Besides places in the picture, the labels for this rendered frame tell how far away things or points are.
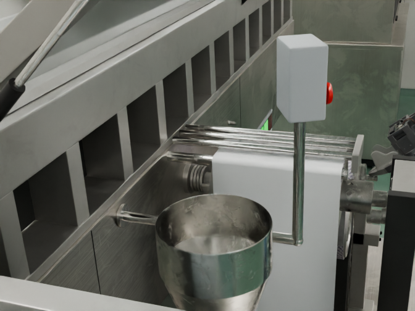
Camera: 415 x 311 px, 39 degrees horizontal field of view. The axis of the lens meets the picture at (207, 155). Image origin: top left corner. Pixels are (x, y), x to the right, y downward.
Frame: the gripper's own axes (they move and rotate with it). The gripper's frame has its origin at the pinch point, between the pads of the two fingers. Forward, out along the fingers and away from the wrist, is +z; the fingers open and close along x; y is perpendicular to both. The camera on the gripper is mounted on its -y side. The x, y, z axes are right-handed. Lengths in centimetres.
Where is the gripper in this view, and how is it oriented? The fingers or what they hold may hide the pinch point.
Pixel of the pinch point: (375, 173)
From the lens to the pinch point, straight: 144.8
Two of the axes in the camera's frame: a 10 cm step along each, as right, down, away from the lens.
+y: -6.4, -7.6, -1.1
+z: -7.0, 5.1, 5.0
